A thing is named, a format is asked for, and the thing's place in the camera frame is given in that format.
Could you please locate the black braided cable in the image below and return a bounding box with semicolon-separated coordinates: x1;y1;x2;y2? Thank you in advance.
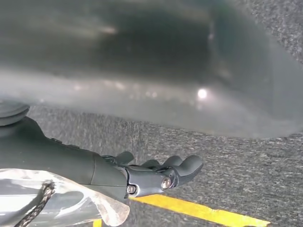
14;182;56;227

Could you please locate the yellow floor tape square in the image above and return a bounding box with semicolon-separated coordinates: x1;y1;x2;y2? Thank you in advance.
92;193;271;227

